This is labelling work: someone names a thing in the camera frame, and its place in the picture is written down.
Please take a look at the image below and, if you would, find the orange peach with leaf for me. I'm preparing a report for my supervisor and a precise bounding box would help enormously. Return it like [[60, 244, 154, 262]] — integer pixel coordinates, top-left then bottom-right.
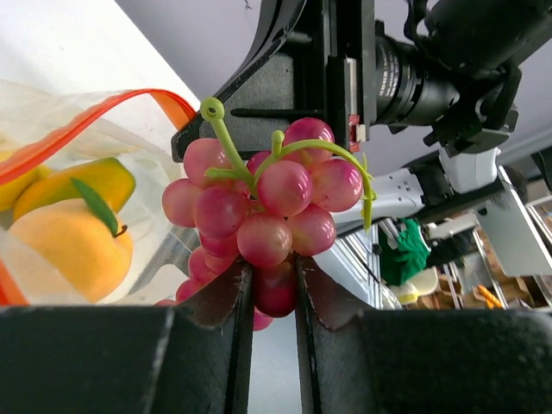
[[9, 179, 133, 303]]

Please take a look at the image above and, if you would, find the red grape bunch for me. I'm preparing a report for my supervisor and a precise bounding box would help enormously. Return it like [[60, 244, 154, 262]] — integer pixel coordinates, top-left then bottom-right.
[[162, 98, 375, 330]]

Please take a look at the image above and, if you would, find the clear orange zip bag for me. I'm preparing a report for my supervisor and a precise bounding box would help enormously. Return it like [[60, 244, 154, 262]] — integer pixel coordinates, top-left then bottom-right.
[[1, 80, 196, 305]]

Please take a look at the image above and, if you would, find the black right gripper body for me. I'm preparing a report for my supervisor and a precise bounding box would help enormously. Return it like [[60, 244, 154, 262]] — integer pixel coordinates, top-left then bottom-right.
[[223, 0, 379, 152]]

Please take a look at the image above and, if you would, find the green object in background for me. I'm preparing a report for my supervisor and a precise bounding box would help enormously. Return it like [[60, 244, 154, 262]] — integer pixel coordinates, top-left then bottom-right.
[[379, 219, 430, 285]]

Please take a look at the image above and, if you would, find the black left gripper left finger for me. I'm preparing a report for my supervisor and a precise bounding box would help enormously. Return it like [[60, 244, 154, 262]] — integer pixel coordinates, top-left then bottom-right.
[[1, 262, 253, 413]]

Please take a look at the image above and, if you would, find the yellow pear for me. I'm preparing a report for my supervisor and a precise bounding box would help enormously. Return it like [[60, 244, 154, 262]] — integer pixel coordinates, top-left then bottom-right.
[[1, 164, 53, 212]]

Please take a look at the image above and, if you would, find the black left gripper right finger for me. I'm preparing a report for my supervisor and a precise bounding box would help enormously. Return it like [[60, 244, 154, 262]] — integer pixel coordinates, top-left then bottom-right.
[[296, 258, 551, 413]]

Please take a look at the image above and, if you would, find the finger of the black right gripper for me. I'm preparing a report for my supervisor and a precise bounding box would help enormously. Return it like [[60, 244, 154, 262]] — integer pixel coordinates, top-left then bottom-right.
[[170, 51, 298, 164]]

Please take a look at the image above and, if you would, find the yellow green mango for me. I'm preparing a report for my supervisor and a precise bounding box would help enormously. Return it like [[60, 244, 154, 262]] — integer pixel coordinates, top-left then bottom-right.
[[11, 157, 137, 221]]

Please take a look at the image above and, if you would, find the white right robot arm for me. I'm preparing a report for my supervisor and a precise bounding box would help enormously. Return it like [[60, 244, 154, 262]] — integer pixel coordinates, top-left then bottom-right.
[[216, 1, 551, 222]]

